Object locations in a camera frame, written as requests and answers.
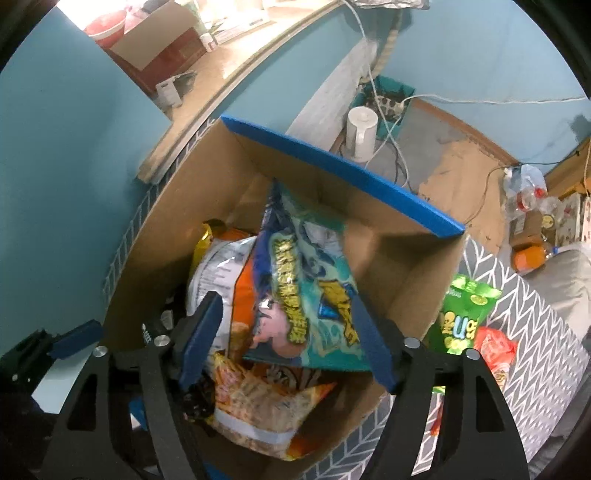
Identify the orange black corn snack bag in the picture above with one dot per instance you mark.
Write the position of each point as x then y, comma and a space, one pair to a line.
243, 313

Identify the wooden windowsill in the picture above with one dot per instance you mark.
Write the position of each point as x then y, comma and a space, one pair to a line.
221, 71

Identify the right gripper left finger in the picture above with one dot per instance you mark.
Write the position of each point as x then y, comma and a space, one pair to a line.
167, 368

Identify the orange white snack bag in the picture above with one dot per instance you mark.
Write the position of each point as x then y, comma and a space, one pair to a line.
218, 271

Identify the grey chevron table mat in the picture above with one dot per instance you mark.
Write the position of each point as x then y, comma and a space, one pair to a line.
223, 173

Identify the green pea snack bag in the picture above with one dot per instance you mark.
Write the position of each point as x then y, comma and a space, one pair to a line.
467, 304

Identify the teal cartoon snack bag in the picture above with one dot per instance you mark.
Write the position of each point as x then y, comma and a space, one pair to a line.
304, 287

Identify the white kettle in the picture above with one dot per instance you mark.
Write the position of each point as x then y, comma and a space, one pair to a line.
361, 133

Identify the black snack packet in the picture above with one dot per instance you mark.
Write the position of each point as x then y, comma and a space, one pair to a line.
159, 323

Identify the clear noodle snack bag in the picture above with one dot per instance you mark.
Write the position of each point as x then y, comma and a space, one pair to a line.
263, 407

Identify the silver grey curtain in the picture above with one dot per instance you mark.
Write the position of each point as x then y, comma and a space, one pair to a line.
393, 4

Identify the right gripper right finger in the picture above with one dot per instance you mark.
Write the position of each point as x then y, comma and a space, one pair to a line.
406, 369

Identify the blue cardboard box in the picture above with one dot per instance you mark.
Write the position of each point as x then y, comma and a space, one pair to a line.
358, 394

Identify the orange juice bottle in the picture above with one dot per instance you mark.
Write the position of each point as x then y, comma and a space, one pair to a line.
532, 257

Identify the teal crate with power strip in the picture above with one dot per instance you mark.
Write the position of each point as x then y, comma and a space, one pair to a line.
389, 101

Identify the gold foil snack bag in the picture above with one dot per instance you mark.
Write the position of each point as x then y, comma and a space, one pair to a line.
211, 229

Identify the red bucket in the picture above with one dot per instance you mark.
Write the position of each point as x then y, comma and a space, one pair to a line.
108, 29

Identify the clear water bottle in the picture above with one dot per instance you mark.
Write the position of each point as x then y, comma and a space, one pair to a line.
524, 188

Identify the brown cardboard box on sill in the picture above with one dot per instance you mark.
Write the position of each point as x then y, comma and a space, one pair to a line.
162, 45

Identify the red-orange snack bag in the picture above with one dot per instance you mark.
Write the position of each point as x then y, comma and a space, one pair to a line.
498, 351

